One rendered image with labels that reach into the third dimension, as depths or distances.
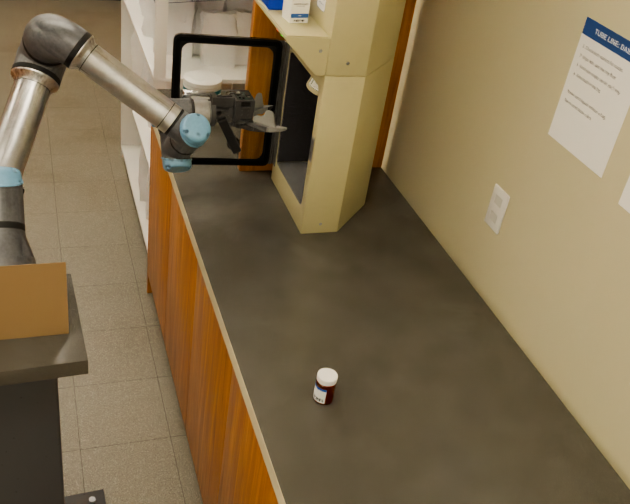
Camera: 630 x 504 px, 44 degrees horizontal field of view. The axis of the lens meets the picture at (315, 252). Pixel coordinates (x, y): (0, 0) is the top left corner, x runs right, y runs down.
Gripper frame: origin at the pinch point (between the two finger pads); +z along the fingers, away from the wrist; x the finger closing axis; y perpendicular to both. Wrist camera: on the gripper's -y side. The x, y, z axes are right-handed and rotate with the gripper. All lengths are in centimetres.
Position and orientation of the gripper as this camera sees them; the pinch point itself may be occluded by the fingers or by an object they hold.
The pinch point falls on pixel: (279, 119)
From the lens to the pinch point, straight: 218.3
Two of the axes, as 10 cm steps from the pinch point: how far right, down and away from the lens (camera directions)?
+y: 1.4, -8.2, -5.5
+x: -3.1, -5.6, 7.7
